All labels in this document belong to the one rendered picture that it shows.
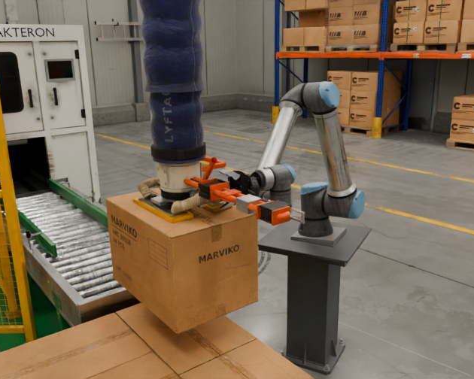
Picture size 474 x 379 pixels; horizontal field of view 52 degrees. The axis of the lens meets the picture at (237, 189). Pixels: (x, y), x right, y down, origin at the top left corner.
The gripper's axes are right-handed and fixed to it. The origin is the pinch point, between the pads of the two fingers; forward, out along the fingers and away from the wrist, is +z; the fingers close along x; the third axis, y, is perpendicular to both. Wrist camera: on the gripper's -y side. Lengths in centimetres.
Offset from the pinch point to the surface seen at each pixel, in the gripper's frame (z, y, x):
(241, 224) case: -10.1, 0.4, -16.0
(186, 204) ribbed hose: 8.9, 10.0, -6.2
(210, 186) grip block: 4.3, 0.3, 2.2
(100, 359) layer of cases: 43, 28, -70
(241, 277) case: -9.3, 0.4, -39.1
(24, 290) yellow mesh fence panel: 46, 141, -85
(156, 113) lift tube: 10.3, 27.6, 27.0
